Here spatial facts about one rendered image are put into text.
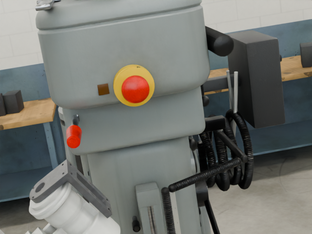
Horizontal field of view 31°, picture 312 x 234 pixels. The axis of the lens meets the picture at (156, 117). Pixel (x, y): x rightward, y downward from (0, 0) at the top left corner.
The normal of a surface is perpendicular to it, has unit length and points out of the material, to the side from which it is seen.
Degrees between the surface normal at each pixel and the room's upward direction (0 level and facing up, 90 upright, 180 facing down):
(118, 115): 90
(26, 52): 90
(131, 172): 90
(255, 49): 90
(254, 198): 0
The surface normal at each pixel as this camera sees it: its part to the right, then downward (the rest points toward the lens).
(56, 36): -0.36, 0.29
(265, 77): 0.12, 0.25
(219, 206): -0.15, -0.95
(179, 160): 0.57, 0.14
